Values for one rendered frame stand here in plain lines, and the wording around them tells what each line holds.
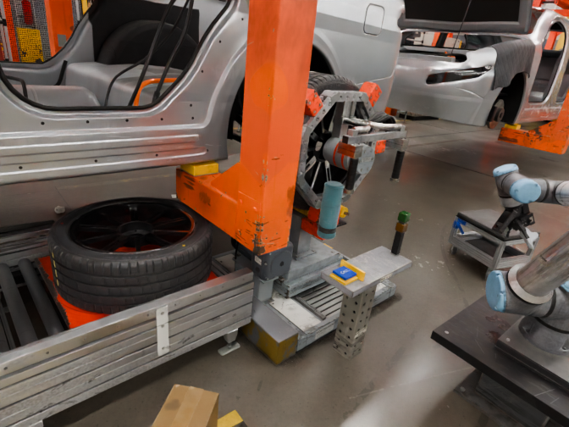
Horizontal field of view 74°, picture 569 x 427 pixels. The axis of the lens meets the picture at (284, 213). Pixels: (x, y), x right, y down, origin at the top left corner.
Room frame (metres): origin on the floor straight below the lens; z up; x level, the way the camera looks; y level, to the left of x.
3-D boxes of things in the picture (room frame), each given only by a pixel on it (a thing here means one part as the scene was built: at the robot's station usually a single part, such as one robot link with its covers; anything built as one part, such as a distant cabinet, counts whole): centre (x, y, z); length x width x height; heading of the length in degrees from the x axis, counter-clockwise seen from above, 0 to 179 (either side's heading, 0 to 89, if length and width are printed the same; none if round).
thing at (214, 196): (1.64, 0.31, 0.69); 0.52 x 0.17 x 0.35; 44
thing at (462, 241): (2.43, -1.45, 0.17); 0.43 x 0.36 x 0.34; 25
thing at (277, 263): (1.73, 0.13, 0.26); 0.42 x 0.18 x 0.35; 44
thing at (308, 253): (1.90, -0.09, 0.32); 0.40 x 0.30 x 0.28; 134
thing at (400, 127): (1.76, -0.37, 1.03); 0.19 x 0.18 x 0.11; 44
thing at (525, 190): (1.43, -0.91, 0.87); 0.12 x 0.12 x 0.09; 87
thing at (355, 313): (1.41, -0.37, 0.21); 0.10 x 0.10 x 0.42; 44
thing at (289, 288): (1.92, -0.12, 0.13); 0.50 x 0.36 x 0.10; 134
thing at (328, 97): (1.78, -0.21, 0.85); 0.54 x 0.07 x 0.54; 134
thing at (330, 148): (1.73, -0.26, 0.85); 0.21 x 0.14 x 0.14; 44
